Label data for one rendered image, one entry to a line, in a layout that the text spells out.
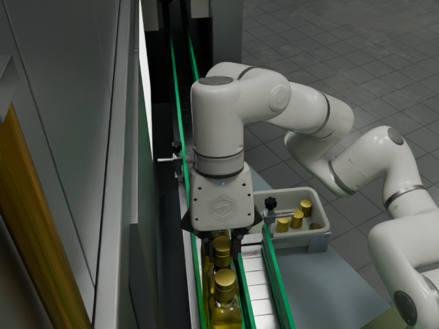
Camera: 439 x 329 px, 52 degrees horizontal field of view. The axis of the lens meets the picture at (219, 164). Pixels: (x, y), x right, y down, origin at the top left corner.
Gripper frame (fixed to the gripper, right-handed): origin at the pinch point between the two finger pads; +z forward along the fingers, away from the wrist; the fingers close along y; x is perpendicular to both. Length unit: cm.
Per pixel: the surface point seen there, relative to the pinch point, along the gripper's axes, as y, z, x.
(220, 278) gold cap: -1.1, 1.7, -5.8
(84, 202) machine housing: -15.0, -25.1, -25.2
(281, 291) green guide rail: 12.5, 18.4, 8.0
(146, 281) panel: -12.5, -0.7, -7.5
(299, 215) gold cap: 27, 24, 44
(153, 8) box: -11, -24, 118
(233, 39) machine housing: 18, -13, 109
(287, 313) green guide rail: 12.7, 19.8, 3.1
